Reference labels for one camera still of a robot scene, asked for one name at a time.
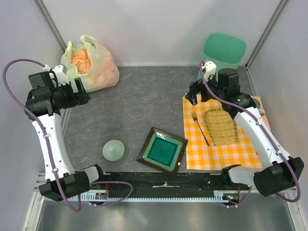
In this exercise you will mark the orange plastic trash bag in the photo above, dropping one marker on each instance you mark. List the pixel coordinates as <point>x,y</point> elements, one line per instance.
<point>82,61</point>

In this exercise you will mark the metal fork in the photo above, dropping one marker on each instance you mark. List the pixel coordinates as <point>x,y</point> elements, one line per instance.
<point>194,116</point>

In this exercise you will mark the pale green bowl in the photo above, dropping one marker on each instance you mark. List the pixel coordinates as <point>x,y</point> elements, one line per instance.
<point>113,150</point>

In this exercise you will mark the square green ceramic plate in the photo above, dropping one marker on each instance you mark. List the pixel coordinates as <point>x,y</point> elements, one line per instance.
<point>163,151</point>

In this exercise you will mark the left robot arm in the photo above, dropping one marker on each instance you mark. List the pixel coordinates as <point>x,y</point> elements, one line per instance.
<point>62,181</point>

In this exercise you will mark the green plastic bag with trash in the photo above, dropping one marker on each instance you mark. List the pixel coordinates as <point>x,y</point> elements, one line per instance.
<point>104,72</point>

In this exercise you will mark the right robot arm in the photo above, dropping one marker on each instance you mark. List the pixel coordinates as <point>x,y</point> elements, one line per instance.
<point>280,171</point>

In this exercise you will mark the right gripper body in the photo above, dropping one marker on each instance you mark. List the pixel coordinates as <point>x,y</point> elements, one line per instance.
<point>206,94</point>

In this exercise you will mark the yellow checkered cloth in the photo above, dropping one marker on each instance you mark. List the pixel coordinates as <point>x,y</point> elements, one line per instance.
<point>199,156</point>

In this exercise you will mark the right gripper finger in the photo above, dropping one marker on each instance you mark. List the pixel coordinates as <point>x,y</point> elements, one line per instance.
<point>192,98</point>
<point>193,90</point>

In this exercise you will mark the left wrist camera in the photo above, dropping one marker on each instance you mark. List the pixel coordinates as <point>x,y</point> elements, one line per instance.
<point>58,74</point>

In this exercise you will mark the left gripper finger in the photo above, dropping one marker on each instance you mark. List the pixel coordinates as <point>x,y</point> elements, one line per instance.
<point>82,98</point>
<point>80,88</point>

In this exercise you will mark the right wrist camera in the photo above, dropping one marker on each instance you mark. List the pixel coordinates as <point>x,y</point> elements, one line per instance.
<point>208,70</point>

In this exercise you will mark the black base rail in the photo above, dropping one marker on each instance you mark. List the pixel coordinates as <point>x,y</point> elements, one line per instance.
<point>161,185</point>

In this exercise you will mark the striped ceramic cup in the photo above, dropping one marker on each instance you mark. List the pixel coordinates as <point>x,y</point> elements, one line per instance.
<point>258,104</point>

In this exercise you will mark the green trash bin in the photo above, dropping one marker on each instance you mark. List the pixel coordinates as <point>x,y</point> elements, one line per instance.
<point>224,51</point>

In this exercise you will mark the woven bamboo basket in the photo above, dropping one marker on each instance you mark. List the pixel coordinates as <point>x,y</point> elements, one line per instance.
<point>221,127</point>

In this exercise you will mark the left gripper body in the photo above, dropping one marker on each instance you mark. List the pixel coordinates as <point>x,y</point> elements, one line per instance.
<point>66,95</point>

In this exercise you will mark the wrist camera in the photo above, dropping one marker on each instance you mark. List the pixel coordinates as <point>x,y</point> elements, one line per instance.
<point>208,70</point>
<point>58,74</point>

